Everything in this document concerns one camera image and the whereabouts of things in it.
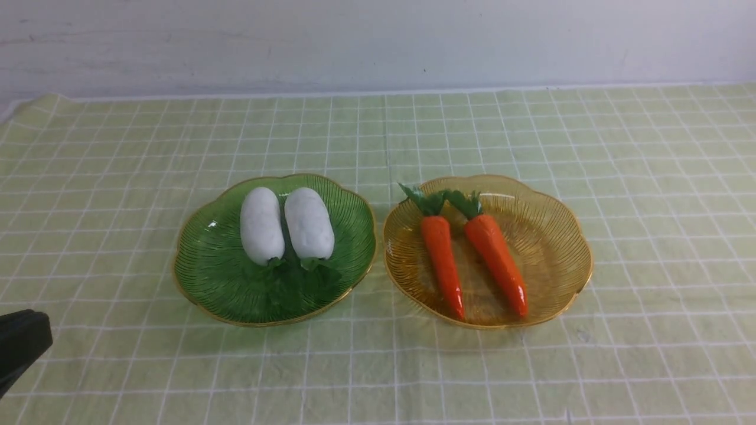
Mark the orange toy carrot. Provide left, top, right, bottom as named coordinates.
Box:
left=445, top=190, right=529, bottom=318
left=399, top=183, right=465, bottom=319

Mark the green plastic plate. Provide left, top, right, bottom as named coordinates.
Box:
left=173, top=173, right=377, bottom=326

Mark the white toy radish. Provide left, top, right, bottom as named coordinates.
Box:
left=284, top=187, right=335, bottom=270
left=240, top=187, right=285, bottom=266

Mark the amber plastic plate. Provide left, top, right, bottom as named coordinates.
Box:
left=383, top=174, right=594, bottom=330

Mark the green checkered tablecloth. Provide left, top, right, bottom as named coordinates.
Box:
left=1, top=84, right=754, bottom=424

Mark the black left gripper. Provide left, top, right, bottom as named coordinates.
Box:
left=1, top=309, right=53, bottom=397

